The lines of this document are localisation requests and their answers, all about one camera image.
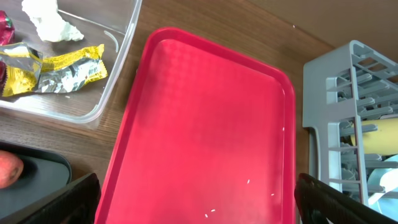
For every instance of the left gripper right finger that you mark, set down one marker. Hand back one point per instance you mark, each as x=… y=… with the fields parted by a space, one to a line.
x=317 y=202

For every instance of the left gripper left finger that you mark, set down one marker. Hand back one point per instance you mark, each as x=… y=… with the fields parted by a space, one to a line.
x=77 y=202

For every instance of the light blue plate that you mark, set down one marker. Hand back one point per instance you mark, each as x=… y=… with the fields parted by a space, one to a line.
x=385 y=183

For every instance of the orange carrot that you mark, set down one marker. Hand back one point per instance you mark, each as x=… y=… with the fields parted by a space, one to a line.
x=11 y=168

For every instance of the yellow plastic cup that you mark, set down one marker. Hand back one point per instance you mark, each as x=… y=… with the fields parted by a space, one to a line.
x=384 y=140

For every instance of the yellow snack wrapper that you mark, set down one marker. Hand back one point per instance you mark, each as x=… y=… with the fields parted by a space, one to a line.
x=27 y=71

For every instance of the red strawberry candy wrapper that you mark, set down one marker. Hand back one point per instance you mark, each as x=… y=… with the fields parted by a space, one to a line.
x=7 y=35

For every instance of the small white tissue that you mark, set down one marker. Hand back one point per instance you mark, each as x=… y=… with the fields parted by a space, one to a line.
x=48 y=22

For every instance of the gray dishwasher rack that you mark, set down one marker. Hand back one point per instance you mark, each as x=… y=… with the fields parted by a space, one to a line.
x=345 y=92

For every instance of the black rectangular tray bin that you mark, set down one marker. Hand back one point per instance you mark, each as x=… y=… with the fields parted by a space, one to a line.
x=44 y=172

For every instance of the red serving tray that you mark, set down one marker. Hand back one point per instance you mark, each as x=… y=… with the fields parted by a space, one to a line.
x=208 y=136

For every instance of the clear plastic storage bin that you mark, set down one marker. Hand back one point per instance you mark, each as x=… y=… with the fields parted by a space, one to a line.
x=108 y=22

